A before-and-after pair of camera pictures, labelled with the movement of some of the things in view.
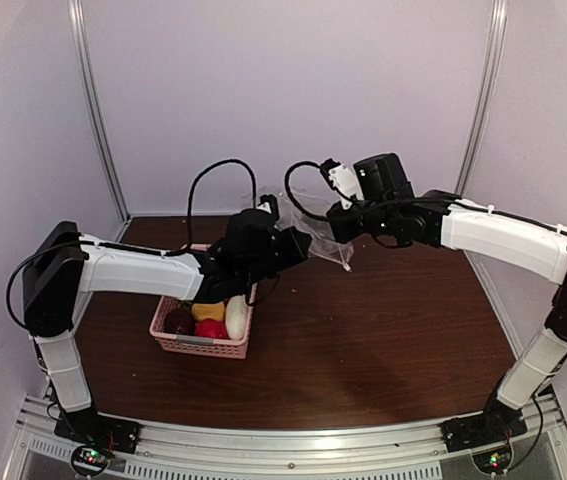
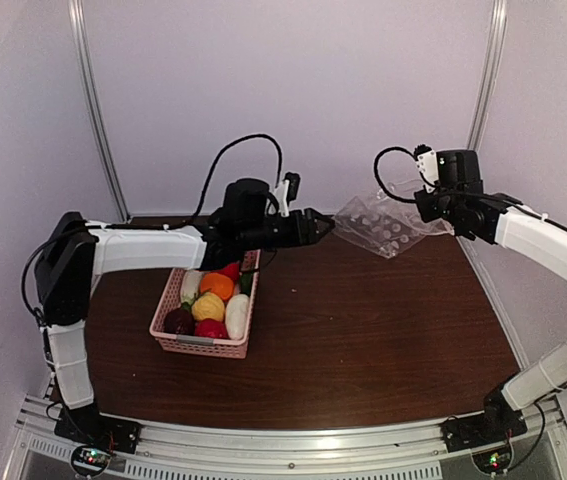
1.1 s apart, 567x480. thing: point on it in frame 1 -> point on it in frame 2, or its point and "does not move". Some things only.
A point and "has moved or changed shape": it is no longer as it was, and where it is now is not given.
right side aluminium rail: [495, 302] does not move
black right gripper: [344, 232] -> [427, 212]
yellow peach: [204, 311] does not move
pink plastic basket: [219, 347] does not move
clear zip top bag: [310, 212] has moved or changed shape
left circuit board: [89, 460] does not move
